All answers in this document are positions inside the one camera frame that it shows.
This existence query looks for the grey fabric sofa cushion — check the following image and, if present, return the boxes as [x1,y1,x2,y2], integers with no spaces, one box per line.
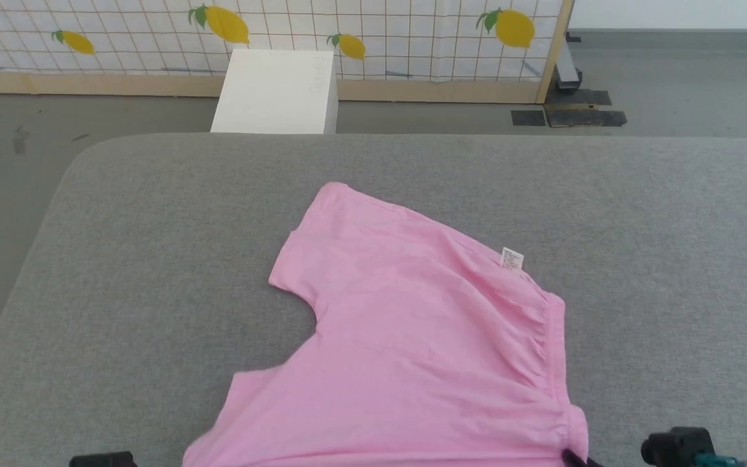
[0,132,747,467]

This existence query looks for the white rectangular box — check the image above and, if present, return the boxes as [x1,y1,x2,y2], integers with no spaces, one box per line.
[210,49,340,135]

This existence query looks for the lemon print partition screen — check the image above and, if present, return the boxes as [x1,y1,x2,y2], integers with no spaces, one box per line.
[0,0,575,105]

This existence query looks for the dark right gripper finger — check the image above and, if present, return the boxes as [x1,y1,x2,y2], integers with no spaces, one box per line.
[562,449,602,467]

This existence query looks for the large black floor plate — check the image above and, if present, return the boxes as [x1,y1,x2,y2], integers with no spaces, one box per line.
[544,89,628,129]

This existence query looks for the right arm teal-plug cable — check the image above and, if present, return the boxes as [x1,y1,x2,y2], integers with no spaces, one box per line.
[691,453,747,467]

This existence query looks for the grey metal screen foot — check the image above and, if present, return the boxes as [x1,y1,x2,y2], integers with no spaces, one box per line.
[556,32,584,92]

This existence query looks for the pink shorts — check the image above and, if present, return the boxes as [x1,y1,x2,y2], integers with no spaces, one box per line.
[182,182,590,467]

